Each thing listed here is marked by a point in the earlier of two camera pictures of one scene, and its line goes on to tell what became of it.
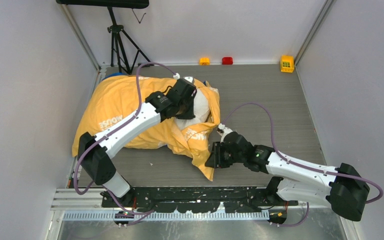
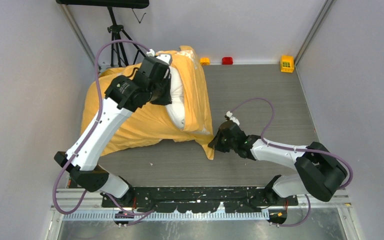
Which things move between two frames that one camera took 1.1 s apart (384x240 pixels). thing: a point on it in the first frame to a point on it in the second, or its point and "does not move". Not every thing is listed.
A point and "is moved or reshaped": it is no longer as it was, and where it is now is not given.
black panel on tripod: [108, 3] does not move
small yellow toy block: [204, 61] does not move
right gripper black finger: [213, 161] to [214, 144]
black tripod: [117, 30] does not move
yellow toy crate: [287, 64] does not move
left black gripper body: [186, 109] to [160, 92]
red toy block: [227, 61] does not move
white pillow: [201, 109] is moved or reshaped
